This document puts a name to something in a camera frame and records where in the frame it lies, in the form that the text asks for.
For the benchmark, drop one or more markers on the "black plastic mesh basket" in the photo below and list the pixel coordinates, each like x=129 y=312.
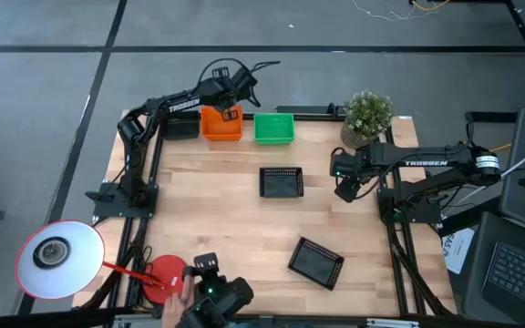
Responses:
x=281 y=182
x=180 y=130
x=316 y=263

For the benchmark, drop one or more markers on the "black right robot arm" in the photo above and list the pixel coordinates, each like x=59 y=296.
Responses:
x=426 y=157

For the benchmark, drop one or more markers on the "thin white rod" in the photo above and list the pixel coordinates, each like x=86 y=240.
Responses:
x=524 y=160

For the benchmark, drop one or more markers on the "red desk lamp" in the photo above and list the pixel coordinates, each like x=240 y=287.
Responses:
x=71 y=259

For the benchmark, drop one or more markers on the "black floor bar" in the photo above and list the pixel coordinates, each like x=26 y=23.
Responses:
x=490 y=117

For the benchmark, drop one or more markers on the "black aluminium table frame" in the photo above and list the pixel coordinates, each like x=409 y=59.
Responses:
x=396 y=269

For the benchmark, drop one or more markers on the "black handheld robot device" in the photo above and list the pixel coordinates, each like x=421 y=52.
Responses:
x=219 y=298

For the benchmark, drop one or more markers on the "person's hand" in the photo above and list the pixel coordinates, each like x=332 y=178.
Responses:
x=176 y=307

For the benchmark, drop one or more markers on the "white printed paper sheet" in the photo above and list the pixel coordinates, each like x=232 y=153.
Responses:
x=458 y=250

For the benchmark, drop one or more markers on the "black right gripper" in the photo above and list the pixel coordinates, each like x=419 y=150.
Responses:
x=349 y=165

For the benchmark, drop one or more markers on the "black crossbar with silver brackets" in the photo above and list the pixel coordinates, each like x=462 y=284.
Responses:
x=290 y=321

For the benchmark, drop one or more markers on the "small potted green plant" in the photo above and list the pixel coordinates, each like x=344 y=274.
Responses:
x=366 y=116

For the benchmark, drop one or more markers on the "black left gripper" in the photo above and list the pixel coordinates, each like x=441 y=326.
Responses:
x=230 y=91

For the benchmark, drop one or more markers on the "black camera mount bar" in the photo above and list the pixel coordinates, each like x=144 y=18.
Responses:
x=303 y=109

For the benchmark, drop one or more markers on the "black laptop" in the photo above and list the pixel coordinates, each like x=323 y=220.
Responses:
x=517 y=273

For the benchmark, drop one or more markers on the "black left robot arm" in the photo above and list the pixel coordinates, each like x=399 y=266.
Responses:
x=185 y=104

